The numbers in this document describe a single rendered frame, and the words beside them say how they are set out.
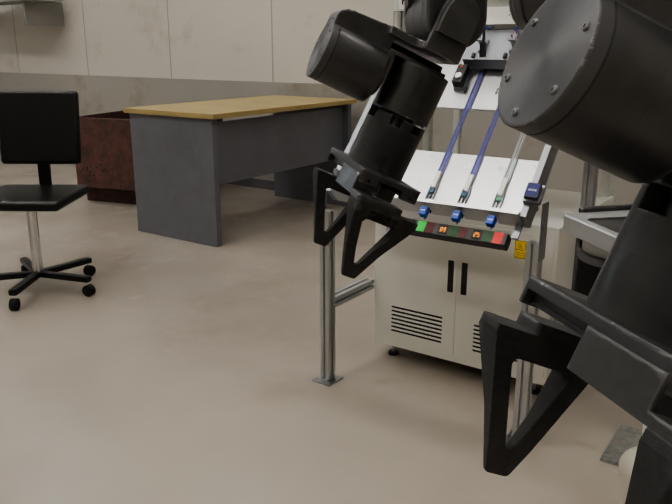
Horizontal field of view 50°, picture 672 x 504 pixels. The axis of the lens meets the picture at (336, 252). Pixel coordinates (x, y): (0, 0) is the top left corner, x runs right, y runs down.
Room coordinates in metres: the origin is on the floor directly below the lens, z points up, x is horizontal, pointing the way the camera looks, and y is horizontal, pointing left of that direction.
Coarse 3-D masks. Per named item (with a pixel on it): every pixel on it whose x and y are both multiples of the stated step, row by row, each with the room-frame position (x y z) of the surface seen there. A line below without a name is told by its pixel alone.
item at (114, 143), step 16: (112, 112) 6.04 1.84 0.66; (80, 128) 5.57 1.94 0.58; (96, 128) 5.51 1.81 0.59; (112, 128) 5.46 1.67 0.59; (128, 128) 5.41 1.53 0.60; (96, 144) 5.52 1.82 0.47; (112, 144) 5.46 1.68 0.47; (128, 144) 5.41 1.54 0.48; (96, 160) 5.52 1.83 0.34; (112, 160) 5.47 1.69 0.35; (128, 160) 5.42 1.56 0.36; (80, 176) 5.58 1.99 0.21; (96, 176) 5.53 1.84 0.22; (112, 176) 5.47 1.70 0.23; (128, 176) 5.42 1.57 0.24; (96, 192) 5.65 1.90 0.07; (112, 192) 5.60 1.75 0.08; (128, 192) 5.54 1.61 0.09
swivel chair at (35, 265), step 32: (0, 96) 3.69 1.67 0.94; (32, 96) 3.69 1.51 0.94; (64, 96) 3.69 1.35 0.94; (0, 128) 3.67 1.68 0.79; (32, 128) 3.67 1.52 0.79; (64, 128) 3.67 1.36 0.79; (32, 160) 3.65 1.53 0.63; (64, 160) 3.65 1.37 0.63; (0, 192) 3.47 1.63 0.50; (32, 192) 3.47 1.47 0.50; (64, 192) 3.47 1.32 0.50; (32, 224) 3.45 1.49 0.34; (32, 256) 3.45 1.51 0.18
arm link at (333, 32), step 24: (456, 0) 0.67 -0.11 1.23; (336, 24) 0.68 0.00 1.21; (360, 24) 0.68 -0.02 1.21; (384, 24) 0.69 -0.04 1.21; (456, 24) 0.67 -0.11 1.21; (336, 48) 0.66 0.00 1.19; (360, 48) 0.67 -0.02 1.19; (384, 48) 0.69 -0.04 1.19; (408, 48) 0.72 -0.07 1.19; (432, 48) 0.67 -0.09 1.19; (456, 48) 0.68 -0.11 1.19; (312, 72) 0.67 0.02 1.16; (336, 72) 0.67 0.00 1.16; (360, 72) 0.67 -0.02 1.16; (360, 96) 0.68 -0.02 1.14
